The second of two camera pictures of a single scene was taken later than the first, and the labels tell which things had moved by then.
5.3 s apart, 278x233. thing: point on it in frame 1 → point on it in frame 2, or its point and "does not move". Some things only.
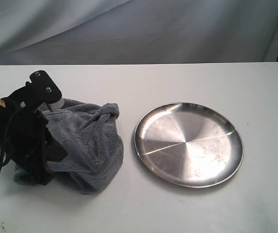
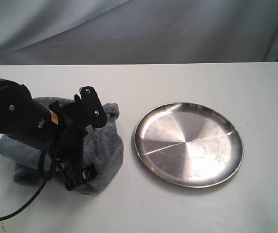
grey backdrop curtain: x=106 y=32 does not move
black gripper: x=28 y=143 → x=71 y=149
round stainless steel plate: x=190 y=144 does not move
